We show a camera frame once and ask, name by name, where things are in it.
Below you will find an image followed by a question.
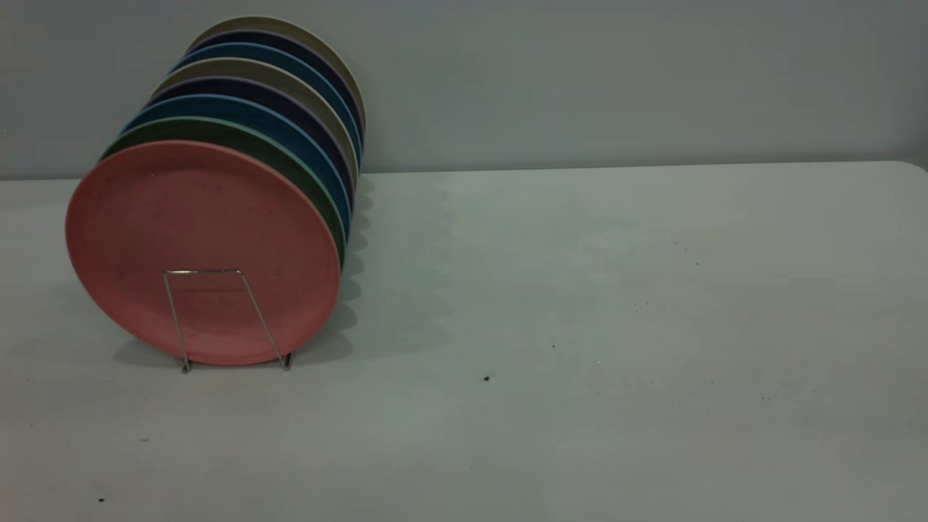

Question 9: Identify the pink round plate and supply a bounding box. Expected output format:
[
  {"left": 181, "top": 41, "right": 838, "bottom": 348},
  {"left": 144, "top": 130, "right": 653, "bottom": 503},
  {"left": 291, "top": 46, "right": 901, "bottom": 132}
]
[{"left": 65, "top": 140, "right": 342, "bottom": 368}]

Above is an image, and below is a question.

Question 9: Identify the blue round plate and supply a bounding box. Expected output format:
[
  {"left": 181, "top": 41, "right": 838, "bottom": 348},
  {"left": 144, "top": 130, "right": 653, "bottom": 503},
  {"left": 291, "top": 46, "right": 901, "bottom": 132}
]
[
  {"left": 120, "top": 94, "right": 353, "bottom": 241},
  {"left": 170, "top": 41, "right": 363, "bottom": 166}
]

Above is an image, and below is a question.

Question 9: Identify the dark purple round plate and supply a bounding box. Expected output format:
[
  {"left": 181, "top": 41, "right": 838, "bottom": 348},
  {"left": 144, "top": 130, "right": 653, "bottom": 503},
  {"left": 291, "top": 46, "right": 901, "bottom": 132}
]
[
  {"left": 148, "top": 75, "right": 355, "bottom": 212},
  {"left": 186, "top": 28, "right": 364, "bottom": 133}
]

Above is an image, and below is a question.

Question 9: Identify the green round plate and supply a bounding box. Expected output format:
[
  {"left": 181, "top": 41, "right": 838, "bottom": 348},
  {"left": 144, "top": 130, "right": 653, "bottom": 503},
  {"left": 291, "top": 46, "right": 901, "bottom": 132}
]
[{"left": 100, "top": 116, "right": 347, "bottom": 270}]

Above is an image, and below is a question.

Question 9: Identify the beige round plate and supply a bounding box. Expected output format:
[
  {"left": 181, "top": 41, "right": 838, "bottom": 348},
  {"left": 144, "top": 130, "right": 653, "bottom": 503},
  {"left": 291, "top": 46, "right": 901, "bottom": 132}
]
[
  {"left": 149, "top": 57, "right": 360, "bottom": 191},
  {"left": 186, "top": 14, "right": 368, "bottom": 140}
]

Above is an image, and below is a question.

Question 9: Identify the metal wire plate rack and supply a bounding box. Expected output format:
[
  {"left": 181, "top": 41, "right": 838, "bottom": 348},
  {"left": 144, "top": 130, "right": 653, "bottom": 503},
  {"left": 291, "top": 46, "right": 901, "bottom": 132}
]
[{"left": 162, "top": 269, "right": 295, "bottom": 375}]

